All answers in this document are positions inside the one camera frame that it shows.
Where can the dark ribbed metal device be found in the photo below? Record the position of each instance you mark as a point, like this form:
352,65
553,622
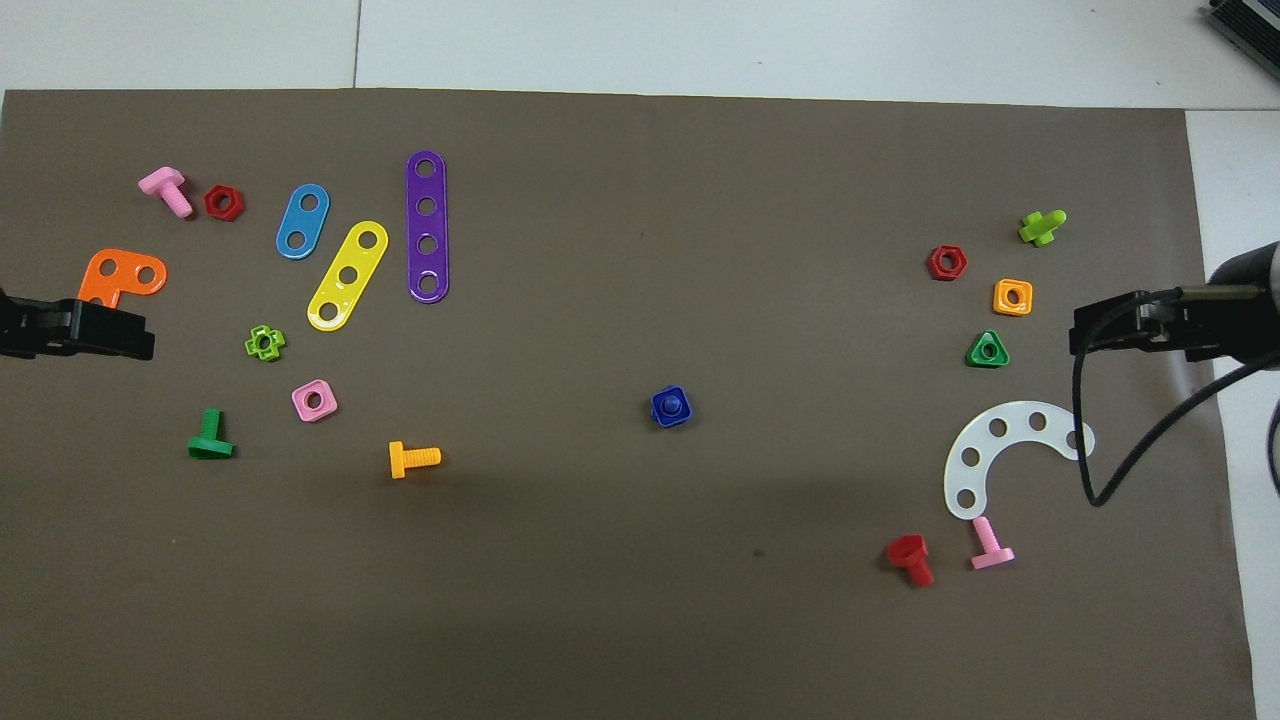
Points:
1250,25

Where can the blue square plastic nut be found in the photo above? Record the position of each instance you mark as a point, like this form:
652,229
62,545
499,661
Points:
657,418

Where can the orange three-hole plastic plate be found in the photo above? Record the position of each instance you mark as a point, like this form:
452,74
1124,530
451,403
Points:
127,262

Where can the green cross-shaped plastic nut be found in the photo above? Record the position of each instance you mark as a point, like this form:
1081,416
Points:
251,345

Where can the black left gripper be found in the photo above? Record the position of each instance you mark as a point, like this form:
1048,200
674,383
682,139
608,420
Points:
40,325

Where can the pink plastic screw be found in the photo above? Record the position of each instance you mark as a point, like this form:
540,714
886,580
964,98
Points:
163,183
990,555

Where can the orange square plastic nut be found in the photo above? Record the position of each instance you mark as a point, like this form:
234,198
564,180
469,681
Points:
999,297

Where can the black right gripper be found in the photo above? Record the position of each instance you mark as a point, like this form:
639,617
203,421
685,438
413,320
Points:
1195,325

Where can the white curved five-hole plate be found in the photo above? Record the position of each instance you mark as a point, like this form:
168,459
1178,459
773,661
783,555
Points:
983,442

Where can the red hex-head plastic screw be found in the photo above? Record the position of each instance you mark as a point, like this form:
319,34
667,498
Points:
906,550

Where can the yellow three-hole plastic plate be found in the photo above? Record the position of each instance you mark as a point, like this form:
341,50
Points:
358,258

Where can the green plastic screw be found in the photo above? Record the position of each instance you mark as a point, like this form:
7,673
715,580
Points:
210,445

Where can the blue two-hole plastic plate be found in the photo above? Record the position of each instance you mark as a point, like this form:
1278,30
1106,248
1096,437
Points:
303,221

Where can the green triangular plastic nut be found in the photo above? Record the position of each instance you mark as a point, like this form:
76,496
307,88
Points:
975,360

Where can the pink square plastic nut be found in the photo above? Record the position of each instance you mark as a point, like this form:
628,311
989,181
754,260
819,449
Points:
300,403

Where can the blue triangle-head plastic screw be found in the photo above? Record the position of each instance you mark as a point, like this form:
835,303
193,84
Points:
669,404

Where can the purple four-hole plastic plate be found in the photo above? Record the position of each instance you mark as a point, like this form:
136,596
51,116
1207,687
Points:
427,225

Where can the brown table mat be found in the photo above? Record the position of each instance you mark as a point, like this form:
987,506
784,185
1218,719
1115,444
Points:
640,560

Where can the red hexagonal plastic nut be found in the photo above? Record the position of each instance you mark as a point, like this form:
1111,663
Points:
211,203
934,263

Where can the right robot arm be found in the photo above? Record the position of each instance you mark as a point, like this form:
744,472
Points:
1250,300

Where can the lime cross-head plastic screw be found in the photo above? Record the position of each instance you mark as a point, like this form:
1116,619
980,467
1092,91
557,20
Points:
1040,229

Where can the orange plastic screw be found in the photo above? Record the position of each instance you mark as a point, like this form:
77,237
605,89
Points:
415,458

